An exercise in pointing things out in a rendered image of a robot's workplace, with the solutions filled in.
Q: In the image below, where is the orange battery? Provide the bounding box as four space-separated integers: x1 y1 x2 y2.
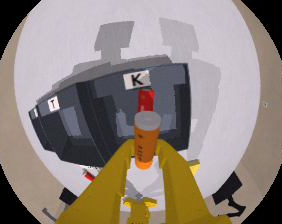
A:
134 111 161 170

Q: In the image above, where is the yellow rectangular pad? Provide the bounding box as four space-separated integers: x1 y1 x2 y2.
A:
188 160 200 176

